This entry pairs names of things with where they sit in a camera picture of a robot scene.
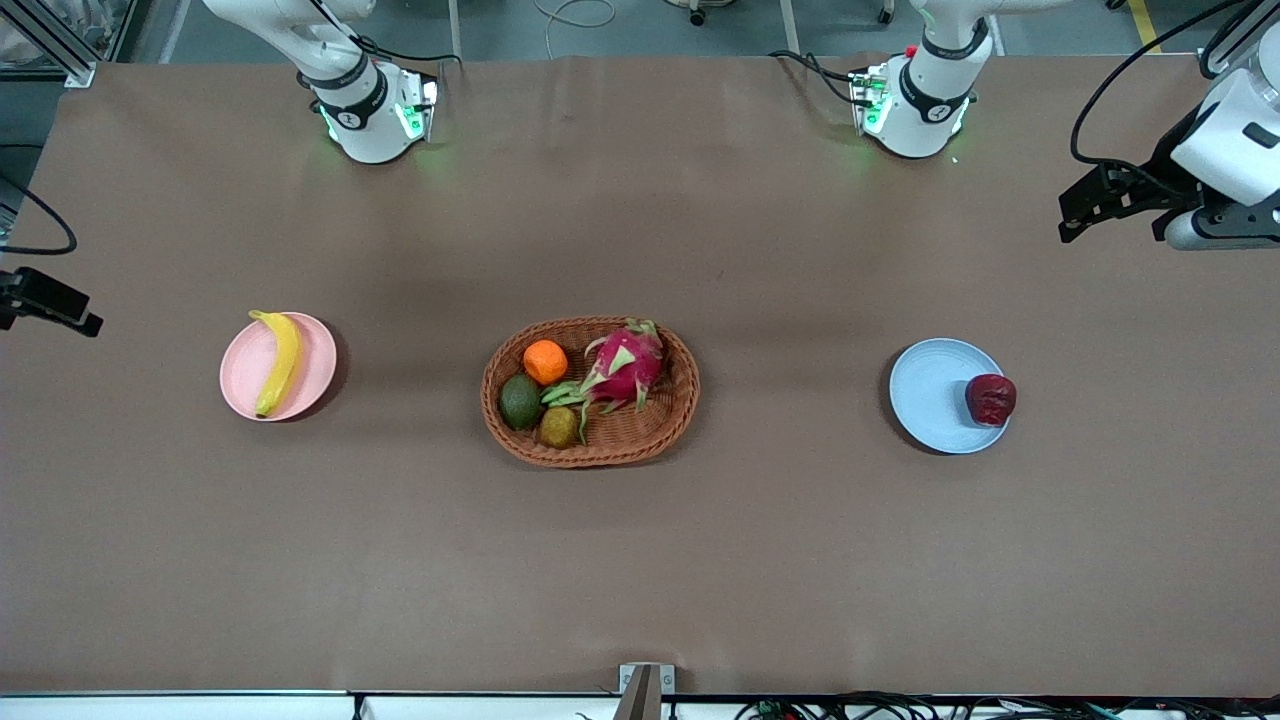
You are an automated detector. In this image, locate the brown kiwi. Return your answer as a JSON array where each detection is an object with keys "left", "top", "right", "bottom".
[{"left": 538, "top": 405, "right": 581, "bottom": 450}]

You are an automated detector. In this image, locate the yellow banana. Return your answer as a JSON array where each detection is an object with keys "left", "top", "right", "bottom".
[{"left": 248, "top": 309, "right": 302, "bottom": 419}]

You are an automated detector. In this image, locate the black chair caster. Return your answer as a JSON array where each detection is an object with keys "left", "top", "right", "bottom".
[{"left": 665, "top": 0, "right": 736, "bottom": 27}]

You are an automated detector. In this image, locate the light blue plate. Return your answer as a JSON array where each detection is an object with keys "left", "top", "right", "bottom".
[{"left": 887, "top": 337, "right": 1011, "bottom": 455}]

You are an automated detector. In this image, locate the pink plate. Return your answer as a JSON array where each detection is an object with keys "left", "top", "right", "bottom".
[{"left": 219, "top": 312, "right": 339, "bottom": 423}]

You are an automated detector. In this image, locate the black right base cable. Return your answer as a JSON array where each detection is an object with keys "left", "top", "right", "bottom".
[{"left": 355, "top": 35, "right": 463, "bottom": 79}]

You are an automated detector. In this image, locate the green avocado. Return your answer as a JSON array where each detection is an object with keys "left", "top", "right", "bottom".
[{"left": 499, "top": 373, "right": 544, "bottom": 432}]

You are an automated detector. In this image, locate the black left base cable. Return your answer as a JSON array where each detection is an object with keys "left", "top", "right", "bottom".
[{"left": 768, "top": 50, "right": 863, "bottom": 107}]

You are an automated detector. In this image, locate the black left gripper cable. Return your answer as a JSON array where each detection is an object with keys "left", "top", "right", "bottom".
[{"left": 1069, "top": 0, "right": 1251, "bottom": 173}]

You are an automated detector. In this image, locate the white floor cable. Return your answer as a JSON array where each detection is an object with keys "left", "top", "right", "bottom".
[{"left": 533, "top": 0, "right": 618, "bottom": 61}]

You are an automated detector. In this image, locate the pink dragon fruit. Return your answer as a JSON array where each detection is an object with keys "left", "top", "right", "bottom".
[{"left": 542, "top": 317, "right": 666, "bottom": 441}]

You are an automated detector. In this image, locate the orange fruit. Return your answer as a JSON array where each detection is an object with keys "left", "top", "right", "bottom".
[{"left": 523, "top": 340, "right": 569, "bottom": 387}]

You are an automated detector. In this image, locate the grey metal camera mount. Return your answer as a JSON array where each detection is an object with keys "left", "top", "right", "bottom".
[{"left": 618, "top": 663, "right": 676, "bottom": 720}]

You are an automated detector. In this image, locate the aluminium frame post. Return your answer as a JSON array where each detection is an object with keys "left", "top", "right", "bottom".
[
  {"left": 0, "top": 0, "right": 98, "bottom": 89},
  {"left": 1198, "top": 0, "right": 1280, "bottom": 78}
]

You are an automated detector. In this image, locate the dark red apple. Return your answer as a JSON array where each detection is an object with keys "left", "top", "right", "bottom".
[{"left": 965, "top": 374, "right": 1018, "bottom": 428}]

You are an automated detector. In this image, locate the black base cable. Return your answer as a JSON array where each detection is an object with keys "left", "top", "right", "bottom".
[
  {"left": 355, "top": 35, "right": 463, "bottom": 79},
  {"left": 768, "top": 50, "right": 863, "bottom": 107}
]

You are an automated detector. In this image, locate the brown wicker basket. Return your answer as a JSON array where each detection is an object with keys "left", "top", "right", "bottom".
[{"left": 481, "top": 315, "right": 701, "bottom": 469}]

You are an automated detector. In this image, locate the black cable bundle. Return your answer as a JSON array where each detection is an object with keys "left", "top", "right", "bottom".
[{"left": 735, "top": 690, "right": 1280, "bottom": 720}]

